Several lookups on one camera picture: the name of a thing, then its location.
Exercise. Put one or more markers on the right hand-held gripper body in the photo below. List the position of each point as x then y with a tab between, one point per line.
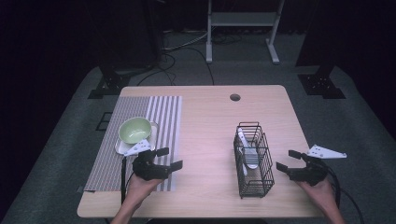
309	174

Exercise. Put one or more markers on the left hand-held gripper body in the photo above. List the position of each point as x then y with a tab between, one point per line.
149	169

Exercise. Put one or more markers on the person's right hand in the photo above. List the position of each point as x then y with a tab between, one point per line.
317	193

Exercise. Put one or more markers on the person's left hand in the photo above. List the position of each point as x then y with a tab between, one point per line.
140	188

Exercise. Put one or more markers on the white square plate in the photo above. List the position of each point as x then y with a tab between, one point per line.
154	137

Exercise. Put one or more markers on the white ceramic spoon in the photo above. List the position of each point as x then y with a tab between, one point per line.
250	158

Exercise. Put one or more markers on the light green bowl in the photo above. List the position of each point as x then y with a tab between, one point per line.
134	130

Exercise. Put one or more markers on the small white utensil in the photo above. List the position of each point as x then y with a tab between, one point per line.
244	170

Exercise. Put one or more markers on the striped grey placemat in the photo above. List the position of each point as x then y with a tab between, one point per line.
106	168

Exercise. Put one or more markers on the black stand base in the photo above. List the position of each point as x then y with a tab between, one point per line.
322	84
109	84

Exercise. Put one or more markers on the white metal stand frame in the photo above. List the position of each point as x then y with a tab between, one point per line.
241	18

